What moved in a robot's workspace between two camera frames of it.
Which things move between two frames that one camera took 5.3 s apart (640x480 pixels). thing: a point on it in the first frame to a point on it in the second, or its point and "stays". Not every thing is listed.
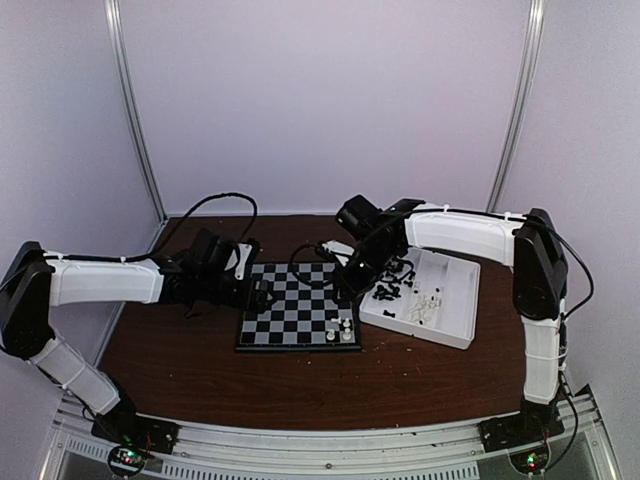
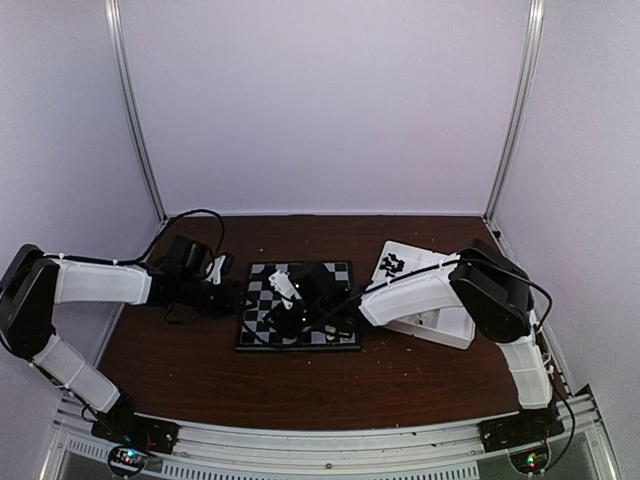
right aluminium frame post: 523,98 stays
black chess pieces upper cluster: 397,266 stays
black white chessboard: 308,315 stays
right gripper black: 354,287 to 283,326
